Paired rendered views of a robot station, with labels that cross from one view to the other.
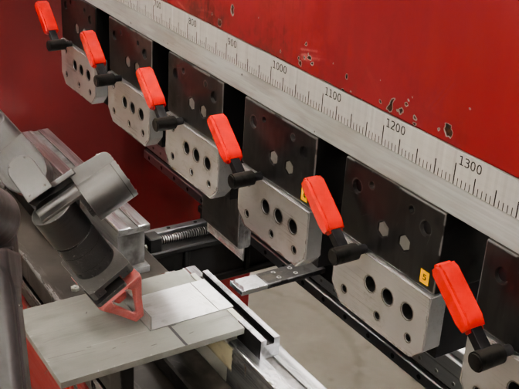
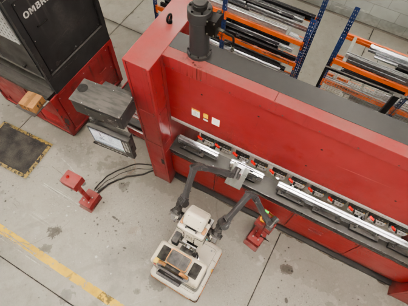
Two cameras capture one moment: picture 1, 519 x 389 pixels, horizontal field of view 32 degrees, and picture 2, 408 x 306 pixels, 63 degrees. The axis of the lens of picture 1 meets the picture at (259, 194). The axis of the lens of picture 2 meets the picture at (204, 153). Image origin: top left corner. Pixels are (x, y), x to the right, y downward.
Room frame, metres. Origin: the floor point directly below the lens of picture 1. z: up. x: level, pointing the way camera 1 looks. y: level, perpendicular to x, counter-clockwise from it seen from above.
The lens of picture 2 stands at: (0.03, 1.21, 4.27)
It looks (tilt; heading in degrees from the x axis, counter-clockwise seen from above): 63 degrees down; 329
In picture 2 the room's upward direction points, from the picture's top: 2 degrees clockwise
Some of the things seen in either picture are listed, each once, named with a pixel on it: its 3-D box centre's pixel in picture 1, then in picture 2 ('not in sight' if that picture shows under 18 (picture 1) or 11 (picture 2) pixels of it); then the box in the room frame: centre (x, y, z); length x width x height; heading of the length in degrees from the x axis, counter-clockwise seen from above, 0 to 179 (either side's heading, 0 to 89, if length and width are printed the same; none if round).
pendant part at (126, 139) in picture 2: not in sight; (114, 138); (1.84, 1.16, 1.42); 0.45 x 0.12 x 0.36; 38
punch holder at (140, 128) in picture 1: (153, 79); (226, 145); (1.32, 0.17, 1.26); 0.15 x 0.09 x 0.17; 33
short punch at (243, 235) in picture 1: (225, 214); not in sight; (1.14, 0.04, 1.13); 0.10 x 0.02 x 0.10; 33
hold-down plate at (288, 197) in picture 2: not in sight; (290, 197); (0.60, -0.24, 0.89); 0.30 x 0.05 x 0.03; 33
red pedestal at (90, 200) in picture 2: not in sight; (81, 190); (1.98, 1.77, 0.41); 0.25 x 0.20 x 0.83; 123
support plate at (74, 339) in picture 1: (128, 323); (237, 176); (1.06, 0.17, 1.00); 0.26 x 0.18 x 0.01; 123
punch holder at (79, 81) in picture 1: (100, 44); (209, 137); (1.49, 0.28, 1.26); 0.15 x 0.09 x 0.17; 33
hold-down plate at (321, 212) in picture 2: not in sight; (326, 215); (0.27, -0.46, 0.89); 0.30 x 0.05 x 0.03; 33
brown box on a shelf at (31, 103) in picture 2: not in sight; (30, 101); (3.01, 1.82, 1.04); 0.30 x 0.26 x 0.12; 32
